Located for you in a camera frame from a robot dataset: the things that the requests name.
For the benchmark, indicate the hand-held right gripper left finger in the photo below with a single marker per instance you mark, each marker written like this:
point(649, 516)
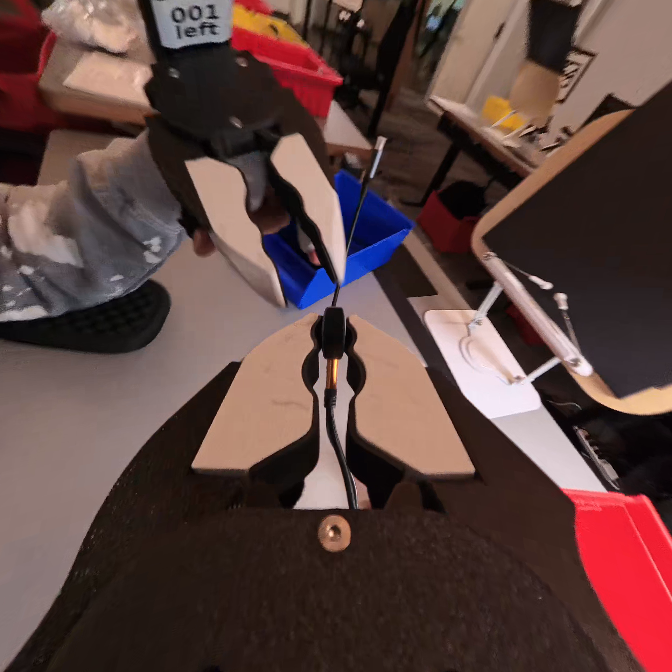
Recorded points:
point(262, 404)

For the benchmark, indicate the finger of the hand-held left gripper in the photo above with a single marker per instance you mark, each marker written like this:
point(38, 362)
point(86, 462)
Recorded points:
point(231, 220)
point(315, 199)

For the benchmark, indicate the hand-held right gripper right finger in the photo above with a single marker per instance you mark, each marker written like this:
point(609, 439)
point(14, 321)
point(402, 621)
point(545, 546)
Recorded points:
point(404, 414)

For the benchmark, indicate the blue plastic bin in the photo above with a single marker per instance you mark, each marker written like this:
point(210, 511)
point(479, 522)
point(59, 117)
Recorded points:
point(378, 231)

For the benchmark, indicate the person's left forearm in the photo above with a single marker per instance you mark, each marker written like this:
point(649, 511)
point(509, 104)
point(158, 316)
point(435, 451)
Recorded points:
point(94, 220)

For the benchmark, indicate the person's left hand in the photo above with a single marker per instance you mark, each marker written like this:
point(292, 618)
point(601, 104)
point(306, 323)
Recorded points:
point(270, 215)

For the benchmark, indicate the yellow plastic bin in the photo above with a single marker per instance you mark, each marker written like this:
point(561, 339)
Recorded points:
point(257, 21)

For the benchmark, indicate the red plastic bin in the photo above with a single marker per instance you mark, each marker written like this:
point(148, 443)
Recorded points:
point(624, 567)
point(294, 68)
point(525, 325)

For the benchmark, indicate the white paper sheet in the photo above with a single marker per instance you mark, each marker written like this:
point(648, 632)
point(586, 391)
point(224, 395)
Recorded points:
point(105, 78)

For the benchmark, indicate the red storage bin black contents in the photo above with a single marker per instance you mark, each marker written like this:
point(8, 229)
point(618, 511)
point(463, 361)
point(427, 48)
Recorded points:
point(441, 231)

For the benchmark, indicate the clear plastic bag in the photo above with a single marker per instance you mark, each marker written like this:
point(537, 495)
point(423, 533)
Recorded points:
point(89, 23)

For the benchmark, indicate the black textured pad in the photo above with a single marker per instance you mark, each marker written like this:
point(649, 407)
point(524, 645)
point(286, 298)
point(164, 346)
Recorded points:
point(105, 325)

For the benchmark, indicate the black legged wooden desk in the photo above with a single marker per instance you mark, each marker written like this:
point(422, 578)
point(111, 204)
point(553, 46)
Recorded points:
point(462, 113)

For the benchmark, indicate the small yellow bin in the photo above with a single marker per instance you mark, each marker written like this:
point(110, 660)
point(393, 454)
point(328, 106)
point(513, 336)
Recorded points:
point(498, 107)

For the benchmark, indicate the plywood board on stand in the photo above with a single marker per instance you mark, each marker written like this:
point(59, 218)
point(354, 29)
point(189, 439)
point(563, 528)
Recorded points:
point(533, 89)

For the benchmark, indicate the black white marker poster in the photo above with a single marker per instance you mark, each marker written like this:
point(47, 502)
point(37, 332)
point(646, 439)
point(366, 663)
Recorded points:
point(577, 68)

